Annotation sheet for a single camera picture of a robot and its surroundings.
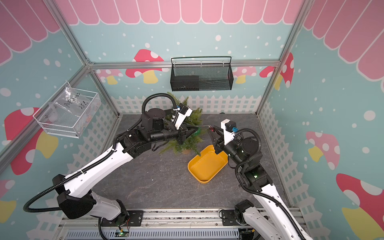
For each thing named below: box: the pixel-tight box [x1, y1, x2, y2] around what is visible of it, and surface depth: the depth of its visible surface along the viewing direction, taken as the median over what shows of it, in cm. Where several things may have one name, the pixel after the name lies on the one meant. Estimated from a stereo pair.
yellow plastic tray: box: [187, 145, 229, 184], surface depth 94 cm
